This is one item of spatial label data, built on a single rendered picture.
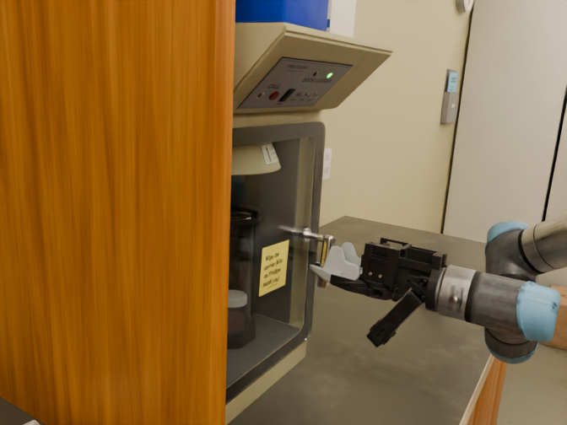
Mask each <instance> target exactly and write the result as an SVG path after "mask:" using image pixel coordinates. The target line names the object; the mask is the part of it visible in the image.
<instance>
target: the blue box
mask: <svg viewBox="0 0 567 425"><path fill-rule="evenodd" d="M327 11H328V0H235V22H236V23H288V24H295V25H298V26H303V27H306V28H311V29H314V30H321V31H325V32H326V30H327Z"/></svg>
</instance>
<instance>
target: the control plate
mask: <svg viewBox="0 0 567 425"><path fill-rule="evenodd" d="M352 66H353V65H348V64H340V63H333V62H319V61H312V60H305V59H298V58H291V57H284V56H282V57H281V59H280V60H279V61H278V62H277V63H276V64H275V65H274V67H273V68H272V69H271V70H270V71H269V72H268V74H267V75H266V76H265V77H264V78H263V79H262V81H261V82H260V83H259V84H258V85H257V86H256V87H255V88H254V89H253V90H252V91H251V92H250V94H249V95H248V96H247V97H246V98H245V99H244V100H243V102H242V103H241V104H240V105H239V106H238V107H237V109H258V108H282V107H305V106H314V105H315V104H316V103H317V102H318V100H319V99H320V98H321V97H322V96H323V95H324V94H325V93H326V92H327V91H328V90H329V89H330V88H331V87H332V86H333V85H334V84H335V83H336V82H337V81H338V80H339V79H340V78H341V77H342V76H343V75H344V74H345V73H346V72H347V71H348V70H349V69H350V68H351V67H352ZM314 72H318V74H317V75H316V76H315V77H312V76H311V75H312V74H313V73H314ZM329 73H332V76H331V77H329V78H327V75H328V74H329ZM289 89H296V90H295V91H294V92H293V93H292V94H291V95H290V96H289V97H288V98H287V99H286V100H285V101H284V102H278V101H279V100H280V99H281V98H282V97H283V95H284V94H285V93H286V92H287V91H288V90H289ZM276 91H278V92H279V96H278V97H277V98H276V99H275V100H270V99H269V96H270V95H271V94H272V93H274V92H276ZM261 92H263V93H264V95H263V96H262V97H261V98H257V96H258V95H259V94H260V93H261ZM299 92H301V95H302V96H301V97H300V98H299V96H298V97H296V95H297V94H298V93H299ZM308 92H310V97H309V98H308V97H307V96H306V97H305V95H306V93H308ZM316 92H318V97H317V98H316V97H313V94H314V93H316Z"/></svg>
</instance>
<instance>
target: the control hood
mask: <svg viewBox="0 0 567 425"><path fill-rule="evenodd" d="M392 52H393V49H392V47H391V46H384V45H381V44H377V43H373V42H369V41H365V40H359V39H355V38H351V37H347V36H343V35H336V34H333V33H328V32H325V31H321V30H314V29H311V28H306V27H303V26H298V25H295V24H288V23H235V56H234V90H233V114H244V113H261V112H278V111H296V110H330V109H334V108H337V107H338V106H339V105H340V104H342V103H343V102H344V101H345V100H346V99H347V98H348V97H349V96H350V95H351V94H352V93H353V92H354V91H355V90H356V89H357V88H358V87H359V86H360V85H361V84H362V83H363V82H364V81H365V80H366V79H367V78H368V77H369V76H370V75H371V74H372V73H373V72H374V71H375V70H376V69H377V68H378V67H379V66H380V65H381V64H382V63H383V62H384V61H385V60H386V59H387V58H388V57H389V56H391V55H392ZM282 56H284V57H291V58H298V59H305V60H312V61H319V62H333V63H340V64H348V65H353V66H352V67H351V68H350V69H349V70H348V71H347V72H346V73H345V74H344V75H343V76H342V77H341V78H340V79H339V80H338V81H337V82H336V83H335V84H334V85H333V86H332V87H331V88H330V89H329V90H328V91H327V92H326V93H325V94H324V95H323V96H322V97H321V98H320V99H319V100H318V102H317V103H316V104H315V105H314V106H305V107H282V108H258V109H237V107H238V106H239V105H240V104H241V103H242V102H243V100H244V99H245V98H246V97H247V96H248V95H249V94H250V92H251V91H252V90H253V89H254V88H255V87H256V86H257V85H258V84H259V83H260V82H261V81H262V79H263V78H264V77H265V76H266V75H267V74H268V72H269V71H270V70H271V69H272V68H273V67H274V65H275V64H276V63H277V62H278V61H279V60H280V59H281V57H282Z"/></svg>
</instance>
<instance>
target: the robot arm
mask: <svg viewBox="0 0 567 425"><path fill-rule="evenodd" d="M387 241H390V242H394V243H398V244H402V247H401V248H399V247H395V246H390V244H387ZM485 256H486V272H479V271H476V270H472V269H467V268H464V267H459V266H453V265H449V266H446V257H447V253H444V252H439V251H435V250H428V249H424V248H419V247H415V246H412V244H410V243H406V242H402V241H397V240H394V239H386V238H381V242H380V243H379V244H377V243H374V242H369V243H365V247H364V254H362V257H361V258H358V257H357V255H356V251H355V248H354V245H353V244H351V243H349V242H345V243H343V244H342V246H341V247H338V246H333V247H332V248H331V249H330V250H329V253H328V255H327V258H326V261H325V263H324V266H323V267H320V262H316V265H315V266H314V265H310V269H311V270H312V271H313V272H314V273H315V274H316V275H317V276H318V277H320V278H321V279H323V280H324V281H326V282H329V283H330V284H331V285H334V286H336V287H338V288H341V289H344V290H346V291H349V292H352V293H359V294H363V295H365V296H367V297H370V298H373V299H382V300H390V299H391V300H392V301H394V302H397V301H398V300H399V299H401V300H400V301H399V302H398V303H397V304H396V305H395V306H394V308H393V309H392V310H391V311H390V312H389V313H388V314H387V315H386V316H385V317H384V318H383V319H382V318H381V319H379V320H378V321H377V322H375V323H374V325H373V326H372V327H371V328H370V332H369V334H368V335H367V336H366V337H367V338H368V339H369V340H370V341H371V342H372V343H373V344H374V345H375V347H378V346H380V345H381V344H383V345H385V344H386V343H387V342H389V341H391V340H392V338H393V337H394V336H395V335H396V334H397V333H396V330H397V329H398V328H399V327H400V326H401V325H402V324H403V323H404V322H405V321H406V320H407V319H408V318H409V317H410V316H411V315H412V314H413V313H414V312H415V311H416V310H417V309H418V308H419V307H420V306H421V305H422V304H423V303H424V302H425V308H426V309H427V310H430V311H434V312H437V311H438V313H439V315H444V316H447V317H451V318H454V319H458V320H463V321H466V322H469V323H472V324H474V325H480V326H483V327H484V340H485V343H486V345H487V347H488V349H489V351H490V352H491V354H492V355H493V356H494V357H495V358H497V359H499V360H500V361H501V362H504V363H509V364H518V363H523V362H525V361H526V360H528V359H529V358H530V357H531V356H532V355H533V353H534V352H535V351H536V349H537V346H538V342H550V341H551V340H552V339H553V336H554V328H555V324H556V320H557V316H558V312H559V304H560V300H561V297H560V294H559V292H558V291H557V290H556V289H553V288H548V287H544V286H542V285H538V284H536V276H537V275H540V274H544V273H546V272H551V271H554V270H558V269H560V268H564V267H567V212H566V213H564V214H561V215H559V216H557V217H554V218H550V219H548V220H546V221H543V222H541V223H538V224H535V225H532V226H531V227H530V226H529V225H527V224H526V223H523V222H519V221H509V222H508V223H505V222H500V223H497V224H495V225H493V226H492V227H491V228H490V229H489V231H488V233H487V243H486V246H485ZM425 280H426V281H425ZM410 288H412V290H410ZM409 290H410V291H409ZM408 291H409V292H408ZM406 293H407V294H406ZM402 297H403V298H402Z"/></svg>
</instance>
